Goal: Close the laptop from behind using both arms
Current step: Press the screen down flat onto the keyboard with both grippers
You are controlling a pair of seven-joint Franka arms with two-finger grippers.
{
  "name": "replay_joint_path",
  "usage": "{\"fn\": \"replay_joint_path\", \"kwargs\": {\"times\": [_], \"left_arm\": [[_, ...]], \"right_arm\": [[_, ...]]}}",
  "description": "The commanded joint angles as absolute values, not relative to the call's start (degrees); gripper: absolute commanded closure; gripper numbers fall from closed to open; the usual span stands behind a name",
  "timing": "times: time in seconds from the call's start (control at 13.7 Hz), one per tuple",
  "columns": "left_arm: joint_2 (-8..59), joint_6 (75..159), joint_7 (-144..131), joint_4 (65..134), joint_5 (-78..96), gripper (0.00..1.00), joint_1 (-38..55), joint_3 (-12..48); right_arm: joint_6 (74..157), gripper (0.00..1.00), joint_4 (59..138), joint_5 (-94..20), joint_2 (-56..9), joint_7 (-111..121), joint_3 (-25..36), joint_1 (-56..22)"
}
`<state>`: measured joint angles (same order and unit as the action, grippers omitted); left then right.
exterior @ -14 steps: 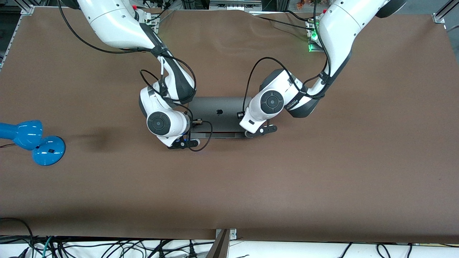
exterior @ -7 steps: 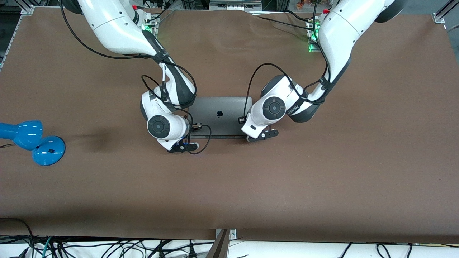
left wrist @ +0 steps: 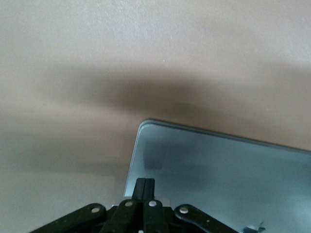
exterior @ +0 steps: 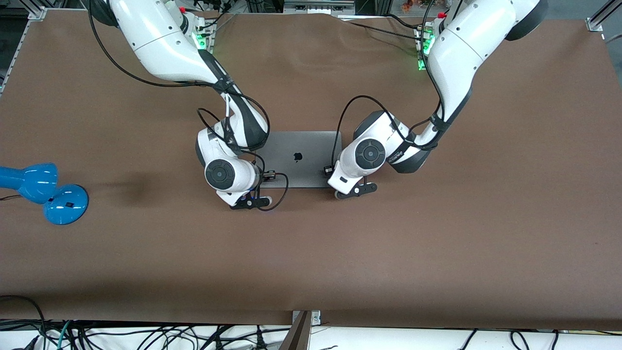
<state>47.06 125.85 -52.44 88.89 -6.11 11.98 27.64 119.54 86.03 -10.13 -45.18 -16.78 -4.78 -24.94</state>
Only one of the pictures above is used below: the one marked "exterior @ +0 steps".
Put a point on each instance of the grey laptop with black keyboard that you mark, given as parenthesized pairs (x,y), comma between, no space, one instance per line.
(301,146)

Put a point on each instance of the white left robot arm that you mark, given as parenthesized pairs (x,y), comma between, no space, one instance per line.
(457,53)

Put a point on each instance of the brown table cover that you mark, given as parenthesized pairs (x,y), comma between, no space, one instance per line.
(311,253)

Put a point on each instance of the dark metal pole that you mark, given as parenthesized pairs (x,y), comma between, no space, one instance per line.
(297,335)

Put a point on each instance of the grey background equipment box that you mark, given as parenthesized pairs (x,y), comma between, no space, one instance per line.
(318,6)

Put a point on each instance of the white floor sheet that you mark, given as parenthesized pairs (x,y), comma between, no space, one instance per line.
(388,340)

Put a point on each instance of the colourful background flowers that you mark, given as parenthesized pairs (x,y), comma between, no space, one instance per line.
(418,5)

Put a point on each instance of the blue desk lamp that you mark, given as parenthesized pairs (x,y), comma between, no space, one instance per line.
(34,181)

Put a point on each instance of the black left camera mount bracket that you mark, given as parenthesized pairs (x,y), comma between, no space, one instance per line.
(357,190)

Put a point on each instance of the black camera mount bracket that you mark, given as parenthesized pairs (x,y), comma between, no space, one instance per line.
(357,190)
(250,202)

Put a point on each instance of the black right camera mount bracket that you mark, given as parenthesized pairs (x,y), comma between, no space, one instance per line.
(250,202)

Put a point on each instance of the silver table clamp bracket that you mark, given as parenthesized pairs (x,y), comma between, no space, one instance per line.
(316,317)

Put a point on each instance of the aluminium frame rail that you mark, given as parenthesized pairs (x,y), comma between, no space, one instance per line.
(600,18)
(19,48)

